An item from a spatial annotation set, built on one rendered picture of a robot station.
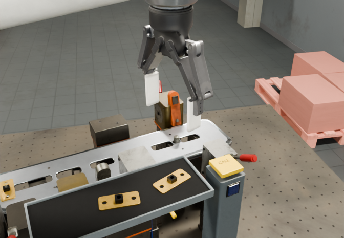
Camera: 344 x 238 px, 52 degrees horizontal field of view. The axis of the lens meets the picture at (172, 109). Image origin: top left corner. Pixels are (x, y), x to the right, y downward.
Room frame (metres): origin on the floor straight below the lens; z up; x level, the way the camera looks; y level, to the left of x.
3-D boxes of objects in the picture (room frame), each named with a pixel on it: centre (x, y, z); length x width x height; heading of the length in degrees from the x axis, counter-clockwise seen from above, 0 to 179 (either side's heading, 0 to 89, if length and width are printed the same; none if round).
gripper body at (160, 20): (0.60, 0.00, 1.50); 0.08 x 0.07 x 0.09; 40
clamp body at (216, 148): (0.85, -0.15, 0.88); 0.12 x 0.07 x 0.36; 26
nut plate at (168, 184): (0.60, 0.00, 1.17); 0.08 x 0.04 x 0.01; 131
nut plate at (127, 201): (0.54, 0.11, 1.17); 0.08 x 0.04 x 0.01; 103
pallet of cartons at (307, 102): (2.88, -1.31, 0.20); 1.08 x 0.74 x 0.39; 13
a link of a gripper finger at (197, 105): (0.54, -0.05, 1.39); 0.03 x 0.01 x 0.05; 40
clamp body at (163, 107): (1.19, 0.02, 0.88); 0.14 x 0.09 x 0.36; 26
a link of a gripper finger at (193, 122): (0.55, -0.04, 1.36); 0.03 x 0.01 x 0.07; 130
